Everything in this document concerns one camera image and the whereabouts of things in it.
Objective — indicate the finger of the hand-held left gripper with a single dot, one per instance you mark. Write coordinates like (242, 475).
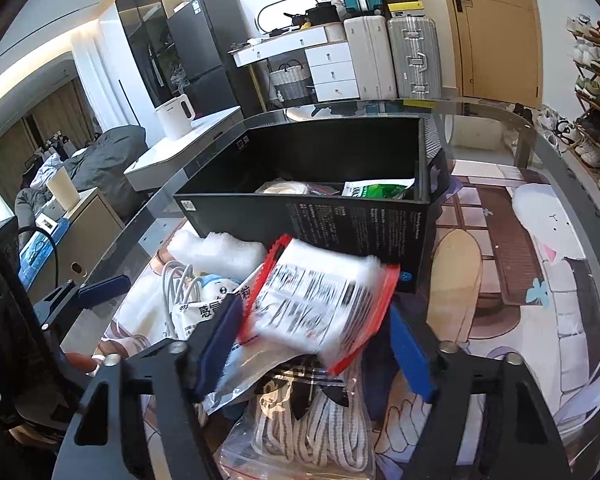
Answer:
(102, 287)

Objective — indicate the dark glass wardrobe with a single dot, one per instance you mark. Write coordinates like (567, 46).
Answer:
(142, 35)

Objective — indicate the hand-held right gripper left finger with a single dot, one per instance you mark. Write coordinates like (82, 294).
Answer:
(215, 355)

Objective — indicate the printed cartoon table mat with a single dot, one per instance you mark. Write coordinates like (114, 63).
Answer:
(505, 260)

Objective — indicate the white foam wrap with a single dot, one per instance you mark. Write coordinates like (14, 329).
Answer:
(215, 255)

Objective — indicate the shoe rack with shoes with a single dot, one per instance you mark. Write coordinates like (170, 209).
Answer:
(597, 95)

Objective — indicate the white electric kettle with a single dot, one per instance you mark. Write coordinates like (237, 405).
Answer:
(172, 117)

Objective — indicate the beige bedside cabinet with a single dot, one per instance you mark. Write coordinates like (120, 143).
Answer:
(90, 240)

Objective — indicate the white vanity desk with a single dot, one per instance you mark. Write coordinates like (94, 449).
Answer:
(330, 67)

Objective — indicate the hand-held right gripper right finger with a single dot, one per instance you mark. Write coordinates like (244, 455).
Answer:
(411, 360)

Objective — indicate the oval mirror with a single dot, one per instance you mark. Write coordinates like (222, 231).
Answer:
(287, 10)

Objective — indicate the red-edged zip bag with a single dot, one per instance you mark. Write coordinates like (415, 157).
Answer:
(315, 295)

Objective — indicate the group of loose sneakers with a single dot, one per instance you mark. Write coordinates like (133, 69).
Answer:
(552, 127)

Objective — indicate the brown curtains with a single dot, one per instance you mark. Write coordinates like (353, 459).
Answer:
(55, 115)

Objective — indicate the wooden door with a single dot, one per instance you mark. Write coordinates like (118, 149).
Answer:
(495, 25)

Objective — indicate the green and white packet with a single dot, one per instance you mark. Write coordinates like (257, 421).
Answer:
(375, 191)

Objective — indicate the white rolled cloth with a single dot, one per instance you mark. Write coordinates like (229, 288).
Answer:
(280, 189)

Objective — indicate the white medicine packet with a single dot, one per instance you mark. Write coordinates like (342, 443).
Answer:
(200, 316)

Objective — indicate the black refrigerator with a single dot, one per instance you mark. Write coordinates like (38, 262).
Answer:
(205, 45)

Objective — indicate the woven grey white basket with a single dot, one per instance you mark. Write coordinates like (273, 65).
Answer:
(290, 82)

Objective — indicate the person's left hand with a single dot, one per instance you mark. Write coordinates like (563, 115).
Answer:
(80, 362)

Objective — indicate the white side cabinet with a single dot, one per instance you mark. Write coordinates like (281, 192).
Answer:
(180, 155)

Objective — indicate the black cardboard box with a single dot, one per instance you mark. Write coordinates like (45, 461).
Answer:
(330, 230)

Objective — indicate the white suitcase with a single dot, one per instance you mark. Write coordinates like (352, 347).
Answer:
(370, 60)

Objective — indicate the clear bag of white shoelaces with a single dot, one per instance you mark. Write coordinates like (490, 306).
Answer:
(305, 425)

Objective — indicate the blue box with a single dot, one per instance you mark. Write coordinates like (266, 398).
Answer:
(37, 255)

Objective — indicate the white plush toy blue hat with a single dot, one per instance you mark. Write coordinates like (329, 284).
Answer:
(220, 287)

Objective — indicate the silver suitcase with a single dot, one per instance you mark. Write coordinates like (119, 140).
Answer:
(414, 57)

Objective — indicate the black bag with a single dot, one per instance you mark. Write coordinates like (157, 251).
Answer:
(322, 14)

